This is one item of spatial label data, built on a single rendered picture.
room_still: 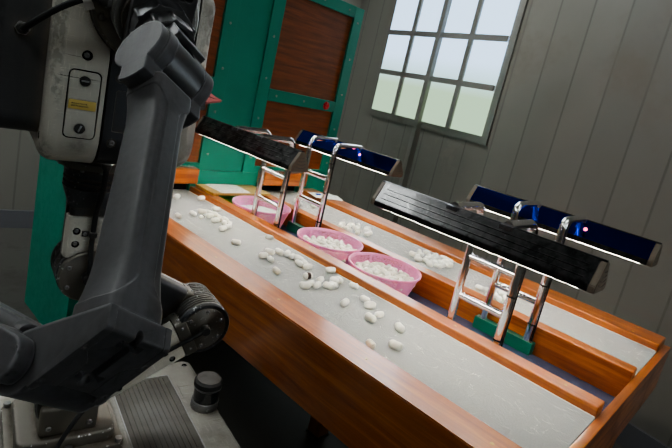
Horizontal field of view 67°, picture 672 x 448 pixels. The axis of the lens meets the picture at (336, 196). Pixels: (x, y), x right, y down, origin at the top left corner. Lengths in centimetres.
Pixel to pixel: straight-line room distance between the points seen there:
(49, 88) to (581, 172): 260
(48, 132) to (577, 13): 280
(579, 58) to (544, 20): 35
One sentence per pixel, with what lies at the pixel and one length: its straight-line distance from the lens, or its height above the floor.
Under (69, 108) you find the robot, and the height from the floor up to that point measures 121.
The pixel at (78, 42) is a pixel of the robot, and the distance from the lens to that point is 90.
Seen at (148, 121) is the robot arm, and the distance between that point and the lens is 61.
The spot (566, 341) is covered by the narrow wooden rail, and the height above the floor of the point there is 76.
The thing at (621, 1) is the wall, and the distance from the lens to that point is 313.
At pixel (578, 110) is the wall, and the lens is 307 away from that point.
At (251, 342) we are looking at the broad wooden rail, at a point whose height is 64.
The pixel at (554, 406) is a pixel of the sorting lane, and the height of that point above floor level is 74.
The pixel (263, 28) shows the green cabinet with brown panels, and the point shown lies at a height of 153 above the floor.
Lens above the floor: 133
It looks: 11 degrees down
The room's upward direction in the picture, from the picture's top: 13 degrees clockwise
